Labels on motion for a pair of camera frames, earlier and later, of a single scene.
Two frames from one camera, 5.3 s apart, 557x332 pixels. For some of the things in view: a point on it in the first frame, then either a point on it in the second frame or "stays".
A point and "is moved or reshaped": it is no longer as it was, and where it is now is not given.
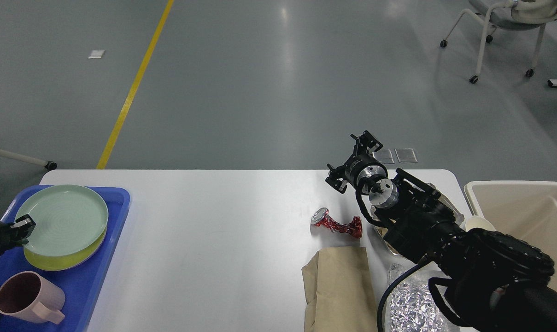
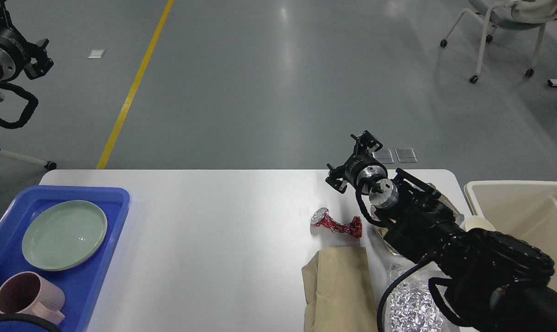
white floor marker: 96,54 stays
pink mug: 29,296 stays
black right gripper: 366,145 stays
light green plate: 68,219 is moved or reshaped
